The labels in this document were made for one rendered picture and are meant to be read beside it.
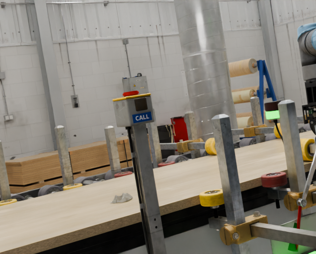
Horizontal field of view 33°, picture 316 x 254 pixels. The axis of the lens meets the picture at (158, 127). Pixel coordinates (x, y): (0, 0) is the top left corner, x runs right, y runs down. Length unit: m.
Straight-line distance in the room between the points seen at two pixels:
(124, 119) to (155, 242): 0.31
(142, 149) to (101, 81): 8.48
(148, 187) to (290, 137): 0.50
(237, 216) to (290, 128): 0.31
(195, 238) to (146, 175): 0.42
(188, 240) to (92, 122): 8.00
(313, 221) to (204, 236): 0.32
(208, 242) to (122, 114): 0.59
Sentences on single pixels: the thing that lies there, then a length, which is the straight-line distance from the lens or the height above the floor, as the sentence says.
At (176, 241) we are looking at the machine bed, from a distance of 1.63.
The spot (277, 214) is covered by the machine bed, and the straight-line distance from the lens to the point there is 1.88.
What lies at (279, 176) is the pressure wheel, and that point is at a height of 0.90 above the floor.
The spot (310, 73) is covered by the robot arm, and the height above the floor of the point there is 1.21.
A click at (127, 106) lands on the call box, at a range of 1.26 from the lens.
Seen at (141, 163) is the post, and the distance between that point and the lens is 1.29.
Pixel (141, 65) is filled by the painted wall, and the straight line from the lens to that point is 10.32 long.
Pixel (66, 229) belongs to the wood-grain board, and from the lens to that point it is 1.48.
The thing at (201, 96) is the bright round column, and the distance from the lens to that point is 5.71.
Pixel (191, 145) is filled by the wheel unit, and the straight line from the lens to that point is 2.67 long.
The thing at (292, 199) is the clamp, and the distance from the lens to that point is 1.61.
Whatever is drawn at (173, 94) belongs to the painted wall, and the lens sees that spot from 10.73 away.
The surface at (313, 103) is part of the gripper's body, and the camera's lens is 1.51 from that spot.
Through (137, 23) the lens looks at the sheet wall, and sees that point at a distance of 10.44.
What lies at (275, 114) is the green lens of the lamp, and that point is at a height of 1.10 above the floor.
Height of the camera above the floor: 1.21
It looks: 3 degrees down
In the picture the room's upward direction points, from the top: 9 degrees counter-clockwise
